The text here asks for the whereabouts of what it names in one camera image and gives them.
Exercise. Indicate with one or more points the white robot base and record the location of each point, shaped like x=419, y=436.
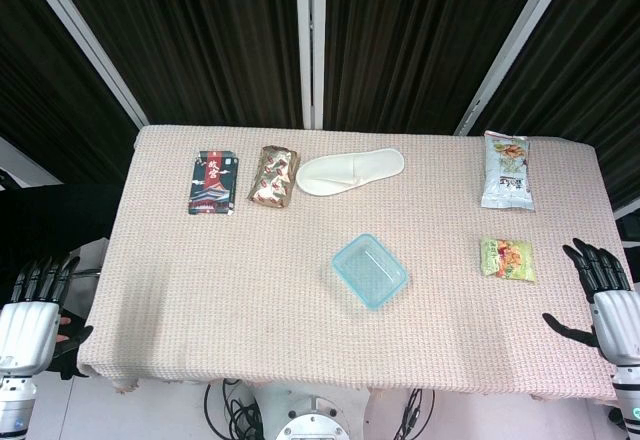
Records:
x=310, y=415

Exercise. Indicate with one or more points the person in black clothes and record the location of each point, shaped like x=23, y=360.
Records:
x=45, y=220

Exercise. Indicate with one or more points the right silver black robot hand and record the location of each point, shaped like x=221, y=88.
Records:
x=617, y=322

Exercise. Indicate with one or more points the pink waffle tablecloth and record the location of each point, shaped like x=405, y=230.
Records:
x=250, y=285

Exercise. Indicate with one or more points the green yellow snack packet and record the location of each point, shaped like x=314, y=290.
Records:
x=507, y=260

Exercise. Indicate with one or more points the white blue snack bag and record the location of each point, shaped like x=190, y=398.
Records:
x=507, y=172

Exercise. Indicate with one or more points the white chair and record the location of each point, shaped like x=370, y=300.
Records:
x=92, y=255

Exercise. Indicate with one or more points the gold foil snack packet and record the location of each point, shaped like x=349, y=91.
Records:
x=272, y=177

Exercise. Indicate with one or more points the white frame post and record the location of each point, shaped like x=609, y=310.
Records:
x=85, y=35
x=510, y=50
x=310, y=45

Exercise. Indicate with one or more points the white slipper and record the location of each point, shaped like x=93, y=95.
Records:
x=345, y=170

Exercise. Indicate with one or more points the black curtain panel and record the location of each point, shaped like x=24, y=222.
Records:
x=45, y=85
x=590, y=60
x=200, y=35
x=420, y=40

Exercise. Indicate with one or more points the blue plastic container lid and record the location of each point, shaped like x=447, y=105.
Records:
x=370, y=271

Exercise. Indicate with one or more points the dark red-blue snack packet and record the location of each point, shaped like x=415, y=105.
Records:
x=214, y=182

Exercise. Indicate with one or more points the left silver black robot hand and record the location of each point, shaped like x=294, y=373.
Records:
x=27, y=330

